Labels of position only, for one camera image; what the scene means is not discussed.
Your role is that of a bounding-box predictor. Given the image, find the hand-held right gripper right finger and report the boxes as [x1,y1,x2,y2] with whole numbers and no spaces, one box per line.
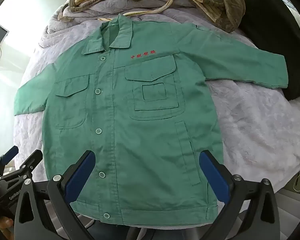
[199,150,280,240]

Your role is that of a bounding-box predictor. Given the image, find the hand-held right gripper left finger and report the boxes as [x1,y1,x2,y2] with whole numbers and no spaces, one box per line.
[14,150,95,240]

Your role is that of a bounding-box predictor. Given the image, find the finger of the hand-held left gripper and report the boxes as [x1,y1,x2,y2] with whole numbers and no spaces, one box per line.
[0,145,19,175]
[0,149,43,182]

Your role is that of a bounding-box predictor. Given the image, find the green work jacket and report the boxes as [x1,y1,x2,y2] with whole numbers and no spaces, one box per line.
[14,14,289,225]

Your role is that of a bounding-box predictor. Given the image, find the person's left hand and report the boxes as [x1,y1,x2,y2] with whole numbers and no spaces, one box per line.
[0,216,15,240]

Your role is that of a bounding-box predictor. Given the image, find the lavender embossed blanket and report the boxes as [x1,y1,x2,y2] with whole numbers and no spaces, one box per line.
[11,0,300,230]

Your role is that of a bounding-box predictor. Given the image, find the person's blue jeans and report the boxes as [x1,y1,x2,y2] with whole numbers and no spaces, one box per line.
[87,224,190,240]

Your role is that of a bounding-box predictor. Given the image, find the black cloth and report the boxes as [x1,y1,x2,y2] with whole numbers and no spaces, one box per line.
[240,0,300,102]

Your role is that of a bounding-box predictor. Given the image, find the olive patterned cloth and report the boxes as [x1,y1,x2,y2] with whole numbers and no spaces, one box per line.
[205,0,246,33]

